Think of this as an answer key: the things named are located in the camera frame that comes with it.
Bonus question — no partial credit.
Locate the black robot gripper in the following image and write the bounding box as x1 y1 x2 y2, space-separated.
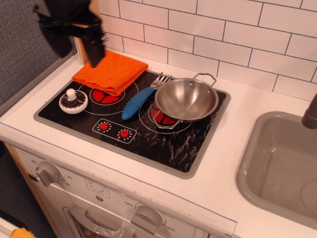
32 0 106 67

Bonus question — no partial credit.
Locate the white toy mushroom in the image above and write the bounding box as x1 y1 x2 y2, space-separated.
58 88 88 115

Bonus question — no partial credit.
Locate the left red stove button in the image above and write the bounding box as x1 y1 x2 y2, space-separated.
100 122 109 130

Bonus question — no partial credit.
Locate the red stove button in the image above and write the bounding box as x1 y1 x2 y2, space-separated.
100 122 109 130
120 130 130 138

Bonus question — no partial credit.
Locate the right red stove button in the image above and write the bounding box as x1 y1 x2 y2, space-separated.
120 130 130 138

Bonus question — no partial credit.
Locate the wooden side panel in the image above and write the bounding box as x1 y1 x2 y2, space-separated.
74 0 100 65

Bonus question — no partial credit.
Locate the orange folded cloth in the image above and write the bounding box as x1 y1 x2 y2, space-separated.
72 50 149 96

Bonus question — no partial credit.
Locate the black toy stove top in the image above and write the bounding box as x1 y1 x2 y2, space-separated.
34 71 231 179

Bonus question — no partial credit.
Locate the small steel pan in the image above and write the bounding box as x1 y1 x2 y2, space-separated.
153 77 219 129

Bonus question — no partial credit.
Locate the left grey oven knob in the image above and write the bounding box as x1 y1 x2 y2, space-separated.
36 162 61 187

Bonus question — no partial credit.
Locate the grey oven knob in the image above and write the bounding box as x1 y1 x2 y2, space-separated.
36 162 61 187
131 206 162 235

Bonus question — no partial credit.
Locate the white toy oven front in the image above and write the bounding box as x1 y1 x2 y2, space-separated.
16 149 209 238

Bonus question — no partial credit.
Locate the right grey oven knob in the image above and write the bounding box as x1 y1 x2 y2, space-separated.
131 206 162 235

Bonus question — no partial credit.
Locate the yellow object at corner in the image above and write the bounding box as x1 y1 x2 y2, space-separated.
9 228 35 238

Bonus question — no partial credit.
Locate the grey sink basin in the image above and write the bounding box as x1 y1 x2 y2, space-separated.
236 112 317 229

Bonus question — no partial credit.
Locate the grey faucet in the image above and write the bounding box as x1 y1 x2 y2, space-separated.
302 94 317 129

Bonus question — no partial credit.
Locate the blue handled grey fork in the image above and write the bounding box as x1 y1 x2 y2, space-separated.
121 72 172 120

